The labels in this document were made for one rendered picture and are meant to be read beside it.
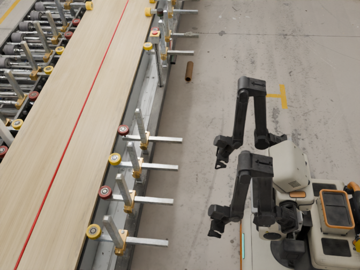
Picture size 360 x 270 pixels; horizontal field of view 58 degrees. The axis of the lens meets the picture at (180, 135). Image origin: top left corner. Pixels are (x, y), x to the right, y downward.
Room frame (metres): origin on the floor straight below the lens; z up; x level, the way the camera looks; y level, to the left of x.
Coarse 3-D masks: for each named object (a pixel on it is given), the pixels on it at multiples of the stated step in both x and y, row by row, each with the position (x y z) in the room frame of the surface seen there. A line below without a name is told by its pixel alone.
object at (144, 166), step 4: (120, 164) 1.24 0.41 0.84; (124, 164) 1.24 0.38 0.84; (128, 164) 1.24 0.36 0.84; (144, 164) 1.23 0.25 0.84; (148, 164) 1.23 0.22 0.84; (152, 164) 1.22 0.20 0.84; (156, 164) 1.22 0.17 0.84; (160, 164) 1.22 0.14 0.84; (164, 164) 1.22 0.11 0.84; (168, 164) 1.21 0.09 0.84; (144, 168) 1.21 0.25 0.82; (148, 168) 1.21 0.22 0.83; (152, 168) 1.20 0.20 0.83; (156, 168) 1.20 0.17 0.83; (160, 168) 1.19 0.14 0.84; (164, 168) 1.19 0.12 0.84; (168, 168) 1.18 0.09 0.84; (172, 168) 1.18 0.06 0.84; (176, 168) 1.18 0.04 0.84
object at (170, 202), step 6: (114, 198) 0.99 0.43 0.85; (120, 198) 0.99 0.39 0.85; (138, 198) 0.98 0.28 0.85; (144, 198) 0.98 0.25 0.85; (150, 198) 0.97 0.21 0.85; (156, 198) 0.97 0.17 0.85; (162, 198) 0.97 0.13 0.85; (156, 204) 0.94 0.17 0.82; (162, 204) 0.94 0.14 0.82; (168, 204) 0.93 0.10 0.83
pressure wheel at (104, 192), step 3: (102, 186) 1.04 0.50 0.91; (105, 186) 1.04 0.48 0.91; (108, 186) 1.04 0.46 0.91; (99, 189) 1.03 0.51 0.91; (102, 189) 1.03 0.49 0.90; (105, 189) 1.03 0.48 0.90; (108, 189) 1.02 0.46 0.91; (99, 192) 1.00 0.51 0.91; (102, 192) 1.00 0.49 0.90; (105, 192) 1.00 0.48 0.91; (108, 192) 1.00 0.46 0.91; (111, 192) 1.01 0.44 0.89; (99, 195) 0.99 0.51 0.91; (102, 195) 0.98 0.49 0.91; (105, 195) 0.98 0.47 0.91; (108, 195) 0.98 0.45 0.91; (111, 195) 1.00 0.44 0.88; (102, 198) 0.97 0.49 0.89; (105, 198) 0.97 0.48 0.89; (108, 198) 0.98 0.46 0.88
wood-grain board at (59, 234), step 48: (96, 0) 3.38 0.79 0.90; (144, 0) 3.31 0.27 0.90; (96, 48) 2.50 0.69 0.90; (48, 96) 1.90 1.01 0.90; (96, 96) 1.86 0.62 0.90; (48, 144) 1.42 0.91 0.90; (96, 144) 1.39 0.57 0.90; (0, 192) 1.06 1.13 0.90; (96, 192) 1.01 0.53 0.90; (0, 240) 0.75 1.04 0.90; (48, 240) 0.73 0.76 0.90
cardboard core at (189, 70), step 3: (189, 63) 3.24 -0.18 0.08; (192, 63) 3.26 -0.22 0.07; (189, 66) 3.18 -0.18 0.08; (192, 66) 3.20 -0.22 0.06; (186, 69) 3.15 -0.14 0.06; (189, 69) 3.13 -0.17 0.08; (192, 69) 3.16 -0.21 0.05; (186, 72) 3.08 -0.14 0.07; (189, 72) 3.07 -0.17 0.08; (186, 75) 3.03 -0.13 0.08; (189, 75) 3.02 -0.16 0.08; (186, 78) 3.04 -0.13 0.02; (189, 78) 3.04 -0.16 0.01; (189, 81) 2.99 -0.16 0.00
